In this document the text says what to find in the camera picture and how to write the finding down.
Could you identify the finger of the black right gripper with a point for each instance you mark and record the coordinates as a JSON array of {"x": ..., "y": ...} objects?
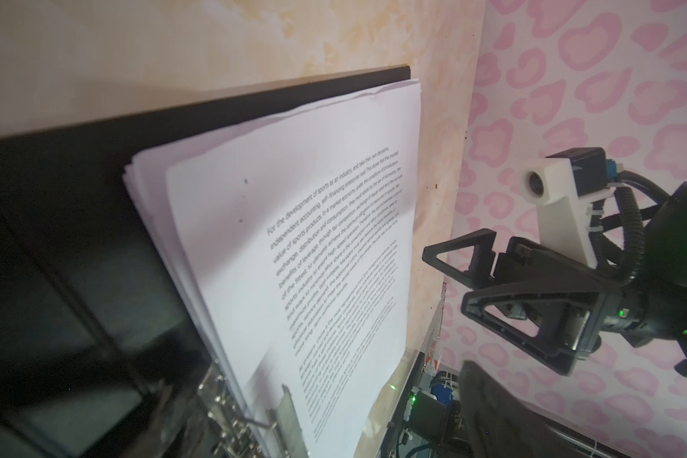
[
  {"x": 468, "y": 259},
  {"x": 556, "y": 324}
]

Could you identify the printed paper sheet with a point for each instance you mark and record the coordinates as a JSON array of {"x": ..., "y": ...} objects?
[{"x": 299, "y": 237}]

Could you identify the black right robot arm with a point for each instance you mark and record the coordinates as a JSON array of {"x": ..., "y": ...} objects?
[{"x": 664, "y": 269}]

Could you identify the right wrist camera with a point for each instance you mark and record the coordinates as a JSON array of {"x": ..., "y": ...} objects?
[{"x": 564, "y": 189}]

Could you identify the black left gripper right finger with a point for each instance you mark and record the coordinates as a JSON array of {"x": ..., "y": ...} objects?
[{"x": 499, "y": 425}]

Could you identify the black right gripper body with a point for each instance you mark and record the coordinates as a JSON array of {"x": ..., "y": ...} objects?
[{"x": 631, "y": 309}]

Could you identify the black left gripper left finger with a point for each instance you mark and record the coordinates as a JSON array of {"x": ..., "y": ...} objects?
[{"x": 179, "y": 424}]

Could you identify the white and black folder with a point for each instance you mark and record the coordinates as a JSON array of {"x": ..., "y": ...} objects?
[{"x": 90, "y": 319}]

